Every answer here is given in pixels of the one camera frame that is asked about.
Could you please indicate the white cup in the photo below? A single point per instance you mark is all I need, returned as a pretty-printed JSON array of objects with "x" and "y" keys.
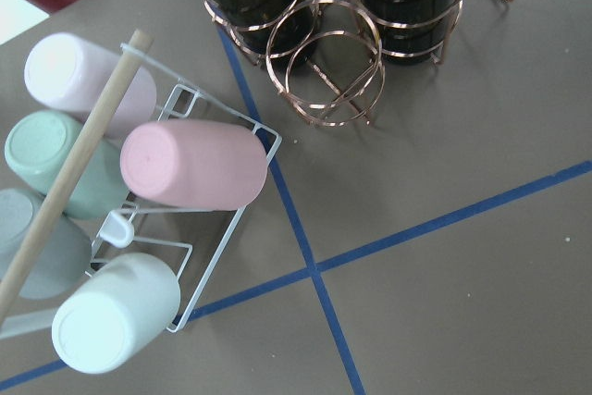
[{"x": 116, "y": 313}]

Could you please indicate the pale pink cup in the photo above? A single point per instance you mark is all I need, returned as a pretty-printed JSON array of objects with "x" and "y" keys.
[{"x": 68, "y": 73}]

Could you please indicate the green cup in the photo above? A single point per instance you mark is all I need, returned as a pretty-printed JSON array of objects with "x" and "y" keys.
[{"x": 39, "y": 144}]

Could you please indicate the white wire cup rack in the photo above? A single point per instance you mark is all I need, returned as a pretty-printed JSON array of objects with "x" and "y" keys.
[{"x": 29, "y": 273}]

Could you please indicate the copper wire bottle rack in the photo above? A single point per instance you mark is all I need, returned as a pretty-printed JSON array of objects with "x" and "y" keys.
[{"x": 324, "y": 57}]

